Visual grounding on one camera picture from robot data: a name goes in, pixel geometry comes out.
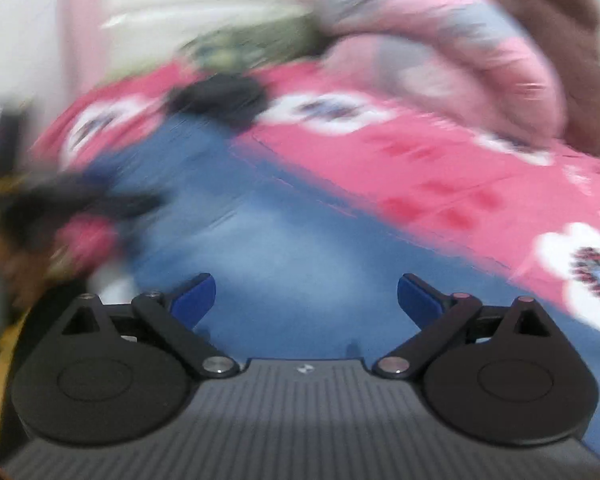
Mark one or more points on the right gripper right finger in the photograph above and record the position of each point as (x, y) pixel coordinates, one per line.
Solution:
(440, 318)

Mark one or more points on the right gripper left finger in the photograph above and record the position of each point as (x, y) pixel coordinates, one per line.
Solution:
(172, 317)

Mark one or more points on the blue denim jeans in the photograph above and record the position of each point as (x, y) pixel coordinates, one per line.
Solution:
(302, 272)

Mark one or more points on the person left hand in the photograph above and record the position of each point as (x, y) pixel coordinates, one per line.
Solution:
(28, 273)

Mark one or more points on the pink floral bed blanket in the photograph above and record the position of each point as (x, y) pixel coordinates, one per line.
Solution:
(534, 214)

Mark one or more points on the white pink headboard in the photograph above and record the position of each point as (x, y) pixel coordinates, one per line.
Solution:
(105, 37)

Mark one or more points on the black crumpled garment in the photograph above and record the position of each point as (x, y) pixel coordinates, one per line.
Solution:
(233, 100)

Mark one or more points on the pink grey folded duvet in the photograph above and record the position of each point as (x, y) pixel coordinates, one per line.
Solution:
(463, 59)

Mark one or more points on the green floral pillow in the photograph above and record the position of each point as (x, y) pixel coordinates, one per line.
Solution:
(241, 48)

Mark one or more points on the person in mauve jacket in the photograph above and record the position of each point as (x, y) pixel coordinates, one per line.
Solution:
(568, 33)

